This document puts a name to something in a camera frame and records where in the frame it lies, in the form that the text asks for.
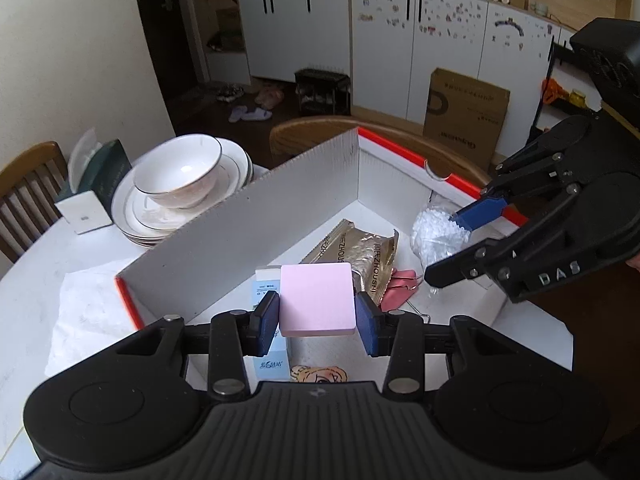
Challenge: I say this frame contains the gold foil snack packet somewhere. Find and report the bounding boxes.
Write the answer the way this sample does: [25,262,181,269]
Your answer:
[300,219,400,311]

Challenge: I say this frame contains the white wall cabinet unit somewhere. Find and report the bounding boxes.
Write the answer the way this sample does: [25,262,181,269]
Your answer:
[237,0,578,137]

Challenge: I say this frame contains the white bowl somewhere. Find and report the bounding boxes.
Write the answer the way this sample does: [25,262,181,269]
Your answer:
[132,134,223,210]

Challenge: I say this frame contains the brown cardboard carton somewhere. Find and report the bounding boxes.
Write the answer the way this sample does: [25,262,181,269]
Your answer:
[422,67,511,174]

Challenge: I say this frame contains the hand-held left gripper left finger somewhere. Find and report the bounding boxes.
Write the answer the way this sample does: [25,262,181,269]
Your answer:
[107,290,281,402]

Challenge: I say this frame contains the stack of white plates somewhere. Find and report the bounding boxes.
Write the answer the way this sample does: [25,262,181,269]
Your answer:
[111,137,255,247]

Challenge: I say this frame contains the black shoe rack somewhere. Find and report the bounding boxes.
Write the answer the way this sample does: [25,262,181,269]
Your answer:
[294,67,351,117]

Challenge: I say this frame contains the red cardboard box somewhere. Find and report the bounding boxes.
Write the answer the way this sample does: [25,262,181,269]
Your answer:
[114,127,529,393]

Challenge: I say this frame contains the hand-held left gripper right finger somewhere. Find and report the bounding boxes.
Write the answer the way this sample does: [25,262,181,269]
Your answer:
[354,291,531,402]

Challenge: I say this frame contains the red binder clip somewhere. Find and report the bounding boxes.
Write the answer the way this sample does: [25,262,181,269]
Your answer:
[379,267,432,324]

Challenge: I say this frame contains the light blue milk carton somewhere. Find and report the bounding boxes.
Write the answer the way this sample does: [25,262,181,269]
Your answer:
[250,266,294,384]

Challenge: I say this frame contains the clear bag white pieces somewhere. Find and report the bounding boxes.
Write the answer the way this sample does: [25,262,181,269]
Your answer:
[411,200,474,274]

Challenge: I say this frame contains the pink sticky note pad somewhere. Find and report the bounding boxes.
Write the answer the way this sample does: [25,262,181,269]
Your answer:
[279,262,357,337]

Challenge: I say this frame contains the white paper napkin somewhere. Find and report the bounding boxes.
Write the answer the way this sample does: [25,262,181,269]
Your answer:
[45,257,147,379]

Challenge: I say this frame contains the green white tissue box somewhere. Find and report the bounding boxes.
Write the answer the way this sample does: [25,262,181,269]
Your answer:
[54,127,134,235]

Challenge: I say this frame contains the cartoon face sticker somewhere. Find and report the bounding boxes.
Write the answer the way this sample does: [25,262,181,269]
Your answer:
[290,365,349,385]

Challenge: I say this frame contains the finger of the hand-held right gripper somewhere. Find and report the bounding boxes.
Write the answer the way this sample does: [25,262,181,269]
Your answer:
[451,114,609,232]
[424,185,596,291]

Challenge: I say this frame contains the wooden chair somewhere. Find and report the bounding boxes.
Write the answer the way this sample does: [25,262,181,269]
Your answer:
[0,141,69,264]
[269,116,494,187]

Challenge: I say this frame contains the pink shoes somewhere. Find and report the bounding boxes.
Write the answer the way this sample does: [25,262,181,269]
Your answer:
[255,85,286,109]

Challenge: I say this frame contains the white slippers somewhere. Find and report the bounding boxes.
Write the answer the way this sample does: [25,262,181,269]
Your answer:
[229,105,274,124]

